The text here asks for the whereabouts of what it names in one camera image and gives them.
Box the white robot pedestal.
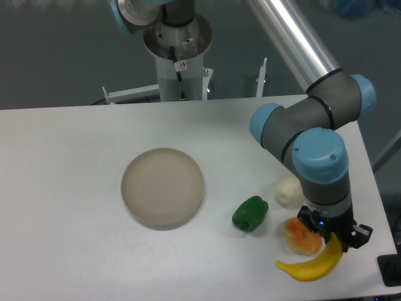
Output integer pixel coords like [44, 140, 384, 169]
[143, 13, 212, 102]

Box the beige round plate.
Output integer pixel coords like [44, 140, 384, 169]
[121, 148, 204, 230]

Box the orange peeled tangerine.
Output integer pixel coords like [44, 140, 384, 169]
[284, 218, 322, 256]

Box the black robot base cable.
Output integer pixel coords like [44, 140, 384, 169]
[169, 46, 185, 102]

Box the left white table bracket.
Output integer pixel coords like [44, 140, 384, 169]
[102, 84, 159, 104]

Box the yellow banana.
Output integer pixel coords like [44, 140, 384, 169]
[275, 233, 343, 282]

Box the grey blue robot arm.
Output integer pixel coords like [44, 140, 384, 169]
[109, 1, 377, 251]

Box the white table bracket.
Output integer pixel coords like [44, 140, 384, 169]
[102, 84, 159, 104]
[256, 57, 268, 97]

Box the black device at edge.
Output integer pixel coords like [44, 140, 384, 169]
[377, 254, 400, 287]

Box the white garlic bulb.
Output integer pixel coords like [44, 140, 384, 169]
[274, 174, 304, 208]

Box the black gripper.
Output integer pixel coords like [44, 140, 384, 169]
[297, 206, 373, 252]

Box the blue object in background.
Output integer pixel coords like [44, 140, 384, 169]
[330, 0, 376, 19]

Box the right white table bracket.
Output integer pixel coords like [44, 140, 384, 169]
[256, 57, 268, 97]

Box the green bell pepper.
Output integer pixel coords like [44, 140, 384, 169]
[231, 196, 269, 233]

